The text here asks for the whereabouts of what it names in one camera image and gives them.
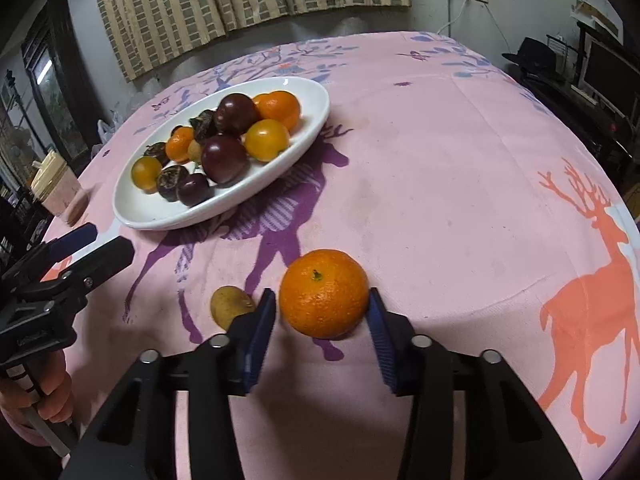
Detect yellow-orange kumquat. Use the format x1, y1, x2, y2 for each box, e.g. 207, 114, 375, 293
131, 156, 163, 193

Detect cardboard box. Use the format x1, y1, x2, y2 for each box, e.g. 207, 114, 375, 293
572, 0, 623, 43

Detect clear plastic bag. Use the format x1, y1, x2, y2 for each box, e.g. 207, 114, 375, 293
97, 110, 126, 144

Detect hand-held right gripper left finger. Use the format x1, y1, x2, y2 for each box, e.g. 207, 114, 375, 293
60, 287, 277, 480

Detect dark wooden cabinet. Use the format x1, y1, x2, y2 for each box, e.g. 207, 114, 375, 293
20, 0, 93, 171

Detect white oval plate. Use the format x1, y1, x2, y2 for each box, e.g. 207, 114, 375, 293
112, 76, 331, 232

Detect black hat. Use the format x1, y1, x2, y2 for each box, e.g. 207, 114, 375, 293
502, 37, 558, 78

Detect white power cable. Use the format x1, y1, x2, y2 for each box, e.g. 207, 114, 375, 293
439, 0, 470, 37

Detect person's left hand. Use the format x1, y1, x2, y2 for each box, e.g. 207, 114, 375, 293
0, 350, 76, 446

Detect computer monitor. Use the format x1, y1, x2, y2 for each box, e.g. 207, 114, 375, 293
580, 40, 640, 121

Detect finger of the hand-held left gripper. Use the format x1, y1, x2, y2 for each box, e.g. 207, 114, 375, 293
59, 235, 136, 289
0, 223, 99, 294

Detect brown checked curtain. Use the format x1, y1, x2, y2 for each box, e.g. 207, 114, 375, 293
90, 0, 412, 83

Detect small dark purple plum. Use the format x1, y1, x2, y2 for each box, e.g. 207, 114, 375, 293
177, 172, 212, 208

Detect pink lidded drink cup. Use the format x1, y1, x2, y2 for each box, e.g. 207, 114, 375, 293
31, 150, 86, 226

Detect dark brown water chestnut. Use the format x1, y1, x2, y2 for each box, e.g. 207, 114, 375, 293
189, 110, 221, 143
144, 141, 170, 167
156, 165, 190, 203

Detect pink deer-print tablecloth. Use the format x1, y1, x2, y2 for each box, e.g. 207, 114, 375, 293
37, 31, 640, 480

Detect large orange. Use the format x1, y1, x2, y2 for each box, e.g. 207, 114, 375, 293
278, 248, 371, 339

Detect black media shelf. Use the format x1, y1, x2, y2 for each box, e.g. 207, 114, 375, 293
520, 20, 640, 188

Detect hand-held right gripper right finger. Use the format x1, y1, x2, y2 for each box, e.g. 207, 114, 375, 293
367, 287, 583, 480

